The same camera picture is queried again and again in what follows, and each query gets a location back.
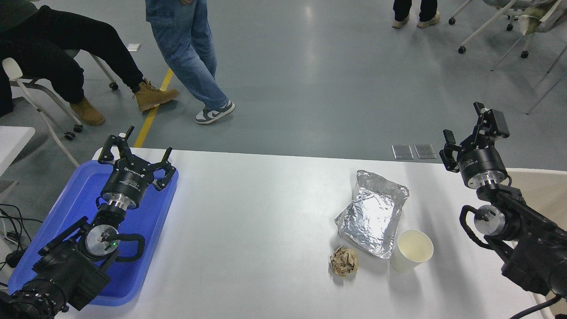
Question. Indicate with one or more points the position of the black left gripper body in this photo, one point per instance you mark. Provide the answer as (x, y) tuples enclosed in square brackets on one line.
[(126, 184)]

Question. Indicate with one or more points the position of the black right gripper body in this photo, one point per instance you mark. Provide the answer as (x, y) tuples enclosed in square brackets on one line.
[(483, 161)]

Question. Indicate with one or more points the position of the white paper cup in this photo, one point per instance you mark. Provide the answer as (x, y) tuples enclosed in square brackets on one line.
[(412, 250)]

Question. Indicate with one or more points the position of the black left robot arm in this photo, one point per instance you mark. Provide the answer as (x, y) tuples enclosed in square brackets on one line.
[(66, 270)]

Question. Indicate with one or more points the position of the metal floor plate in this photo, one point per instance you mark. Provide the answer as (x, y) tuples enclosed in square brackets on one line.
[(425, 151), (402, 151)]

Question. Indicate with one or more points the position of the blue plastic tray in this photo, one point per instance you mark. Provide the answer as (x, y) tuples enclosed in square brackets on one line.
[(146, 212)]

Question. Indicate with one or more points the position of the large pale bin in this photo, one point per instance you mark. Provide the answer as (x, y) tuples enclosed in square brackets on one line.
[(545, 190)]

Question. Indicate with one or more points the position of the crumpled foil tray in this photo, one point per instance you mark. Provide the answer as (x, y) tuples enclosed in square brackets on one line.
[(372, 212)]

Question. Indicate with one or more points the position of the white side table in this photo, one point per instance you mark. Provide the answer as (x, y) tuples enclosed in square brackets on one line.
[(13, 139)]

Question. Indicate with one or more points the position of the pale cloth on chair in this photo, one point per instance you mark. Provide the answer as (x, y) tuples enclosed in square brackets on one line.
[(531, 20)]

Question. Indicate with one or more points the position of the grey wheeled chair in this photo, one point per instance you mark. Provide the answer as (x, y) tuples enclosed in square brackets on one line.
[(505, 3)]

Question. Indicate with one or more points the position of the seated person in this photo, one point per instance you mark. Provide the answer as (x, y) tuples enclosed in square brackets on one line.
[(53, 40)]

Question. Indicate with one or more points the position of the white wheeled chair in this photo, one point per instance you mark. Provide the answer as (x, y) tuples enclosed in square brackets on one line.
[(13, 68)]

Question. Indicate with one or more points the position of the black plug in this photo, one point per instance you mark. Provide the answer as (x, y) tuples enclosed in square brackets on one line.
[(15, 258)]

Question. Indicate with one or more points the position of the crumpled tan paper ball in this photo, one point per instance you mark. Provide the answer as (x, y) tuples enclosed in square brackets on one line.
[(344, 261)]

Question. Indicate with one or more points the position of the thin grey chair frame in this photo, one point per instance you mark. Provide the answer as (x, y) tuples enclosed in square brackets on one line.
[(547, 92)]

